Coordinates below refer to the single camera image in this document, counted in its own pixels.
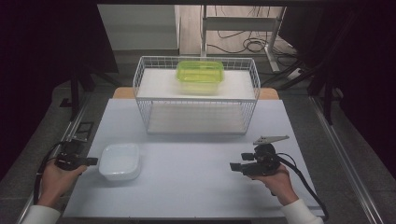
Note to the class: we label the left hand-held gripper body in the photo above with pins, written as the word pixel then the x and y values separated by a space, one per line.
pixel 70 160

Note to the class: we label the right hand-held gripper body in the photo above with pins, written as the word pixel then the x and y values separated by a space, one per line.
pixel 266 161

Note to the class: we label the green plastic container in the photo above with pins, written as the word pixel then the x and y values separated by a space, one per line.
pixel 199 73

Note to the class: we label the person's right hand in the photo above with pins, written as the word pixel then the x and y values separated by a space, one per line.
pixel 280 186

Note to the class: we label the person's left hand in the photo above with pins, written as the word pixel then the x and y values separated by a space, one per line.
pixel 53 186

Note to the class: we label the white plastic container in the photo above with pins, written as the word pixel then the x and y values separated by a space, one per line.
pixel 120 161

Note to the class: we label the small black floor plate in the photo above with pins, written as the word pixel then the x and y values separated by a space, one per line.
pixel 65 102

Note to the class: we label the black metal stand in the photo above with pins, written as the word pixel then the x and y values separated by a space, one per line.
pixel 327 93
pixel 74 90

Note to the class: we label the wooden table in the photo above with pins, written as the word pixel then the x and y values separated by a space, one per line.
pixel 123 93

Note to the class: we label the white power strip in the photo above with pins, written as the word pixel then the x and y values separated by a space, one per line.
pixel 294 74

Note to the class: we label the white cabinet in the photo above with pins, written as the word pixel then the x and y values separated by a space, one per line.
pixel 140 28

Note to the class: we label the aluminium rail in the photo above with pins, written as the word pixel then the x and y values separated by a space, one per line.
pixel 70 132
pixel 345 161

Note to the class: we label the black floor bracket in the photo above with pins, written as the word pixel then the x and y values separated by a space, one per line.
pixel 83 130

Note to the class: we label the white metal desk frame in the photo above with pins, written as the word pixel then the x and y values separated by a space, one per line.
pixel 239 23

